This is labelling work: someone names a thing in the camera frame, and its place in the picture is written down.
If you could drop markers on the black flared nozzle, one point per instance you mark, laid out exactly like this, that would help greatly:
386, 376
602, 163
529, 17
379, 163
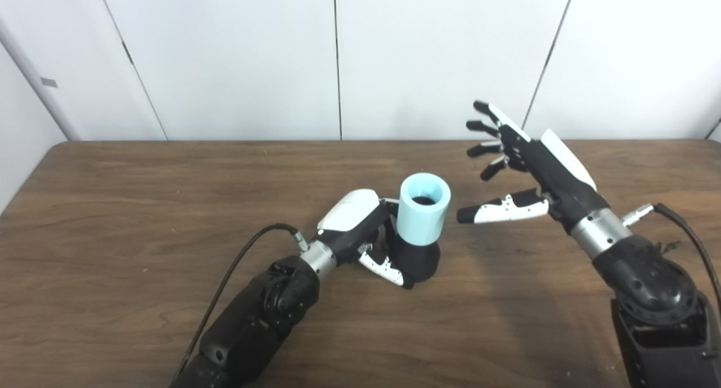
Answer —
419, 261

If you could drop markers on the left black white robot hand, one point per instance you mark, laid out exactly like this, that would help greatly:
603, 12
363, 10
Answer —
352, 219

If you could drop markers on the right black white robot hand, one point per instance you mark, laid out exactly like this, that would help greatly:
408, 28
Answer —
563, 185

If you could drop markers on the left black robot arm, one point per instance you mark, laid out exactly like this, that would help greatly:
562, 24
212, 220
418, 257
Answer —
248, 331

